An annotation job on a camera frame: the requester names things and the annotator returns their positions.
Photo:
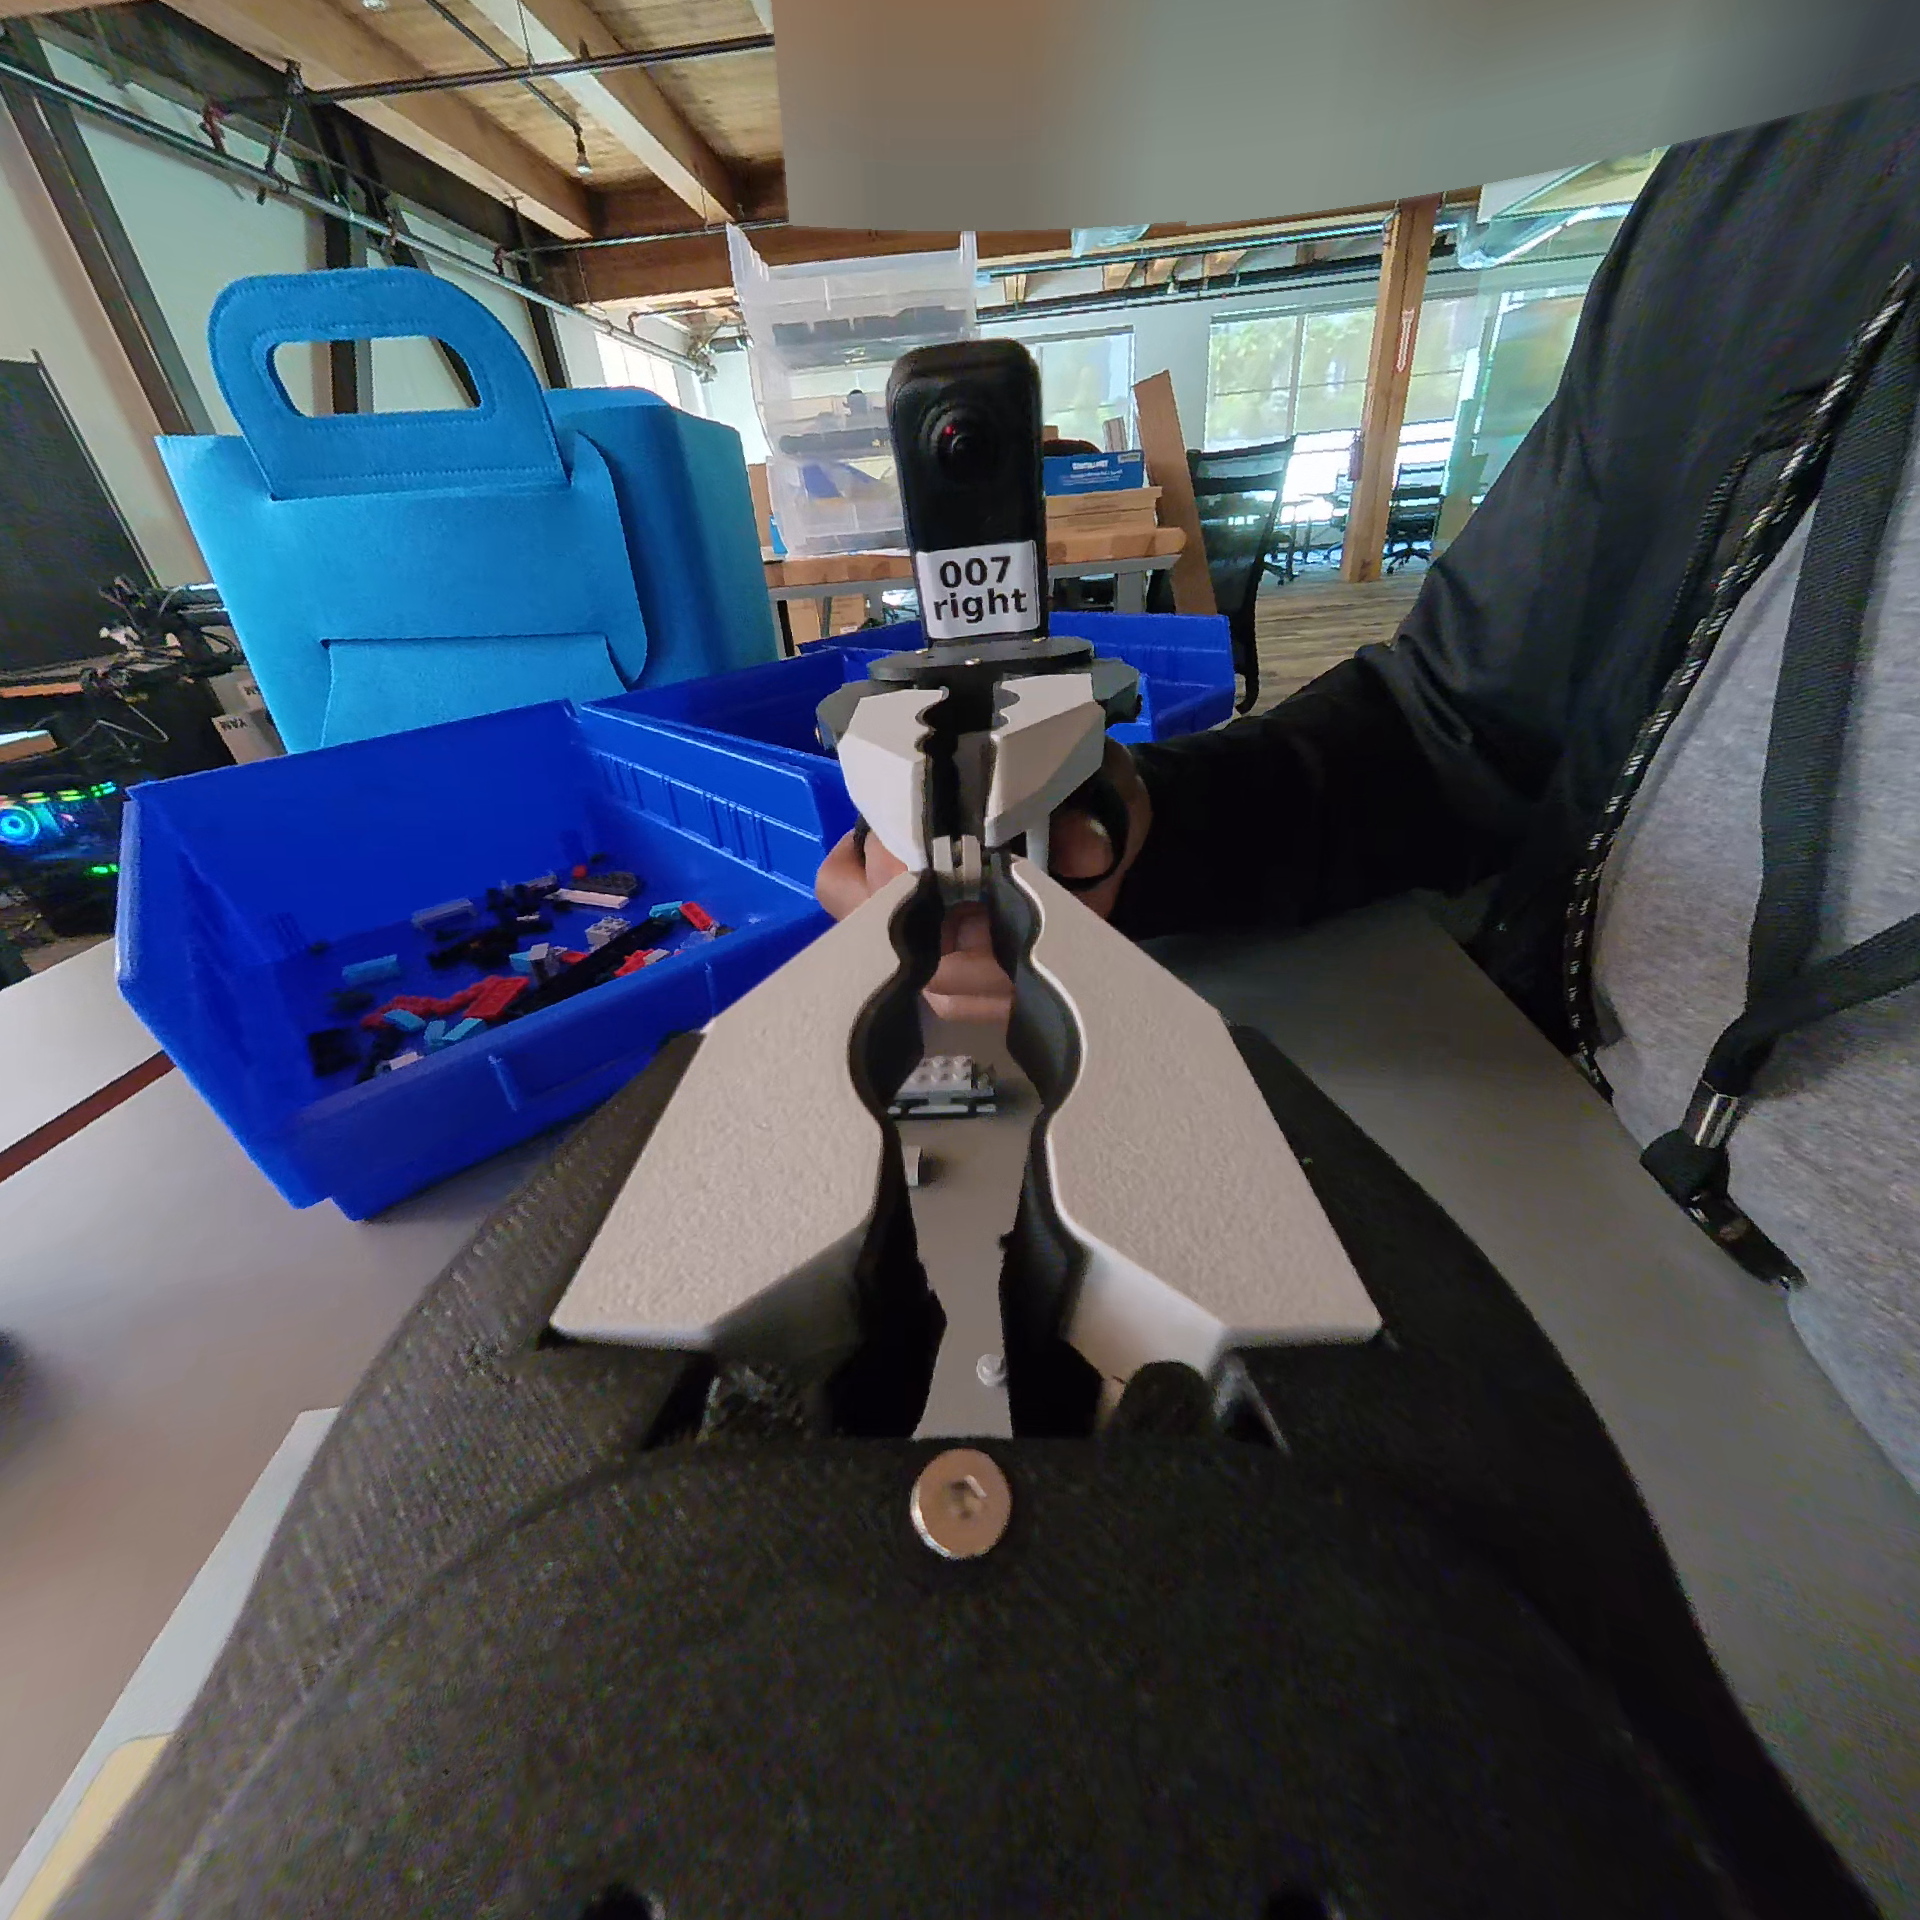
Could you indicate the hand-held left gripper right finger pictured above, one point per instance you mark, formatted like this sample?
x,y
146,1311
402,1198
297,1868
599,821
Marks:
x,y
1185,1201

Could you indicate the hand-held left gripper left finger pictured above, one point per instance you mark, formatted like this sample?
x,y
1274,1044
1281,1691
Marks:
x,y
737,1201

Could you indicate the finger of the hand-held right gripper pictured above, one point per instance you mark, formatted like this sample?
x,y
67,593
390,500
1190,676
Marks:
x,y
1051,749
884,765

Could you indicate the person's right forearm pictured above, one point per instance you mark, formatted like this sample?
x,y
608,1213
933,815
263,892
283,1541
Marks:
x,y
1291,809

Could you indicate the person's right hand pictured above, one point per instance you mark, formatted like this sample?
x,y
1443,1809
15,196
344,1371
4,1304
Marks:
x,y
968,975

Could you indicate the blue white cardboard box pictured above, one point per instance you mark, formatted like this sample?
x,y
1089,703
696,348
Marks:
x,y
1094,472

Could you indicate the small grey toy brick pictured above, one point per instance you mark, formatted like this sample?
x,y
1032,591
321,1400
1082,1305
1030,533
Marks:
x,y
915,1163

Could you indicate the clear plastic drawer stack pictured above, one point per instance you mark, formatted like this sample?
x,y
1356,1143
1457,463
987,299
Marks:
x,y
840,300

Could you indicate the grey toy brick model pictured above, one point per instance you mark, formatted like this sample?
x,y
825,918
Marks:
x,y
941,1084

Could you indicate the black office chair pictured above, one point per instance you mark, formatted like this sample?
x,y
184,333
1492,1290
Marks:
x,y
1246,510

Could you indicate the pile of red black toy bricks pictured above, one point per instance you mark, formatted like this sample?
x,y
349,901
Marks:
x,y
495,990

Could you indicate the blue felt bag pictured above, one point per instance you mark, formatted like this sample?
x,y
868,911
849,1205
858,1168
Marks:
x,y
450,600

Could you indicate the computer case with coloured lights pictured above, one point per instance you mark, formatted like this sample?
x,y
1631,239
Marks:
x,y
45,834

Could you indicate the black monitor screen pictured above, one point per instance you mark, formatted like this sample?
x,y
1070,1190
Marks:
x,y
61,524

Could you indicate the wooden support post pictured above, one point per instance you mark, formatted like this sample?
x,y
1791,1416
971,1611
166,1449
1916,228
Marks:
x,y
1387,392

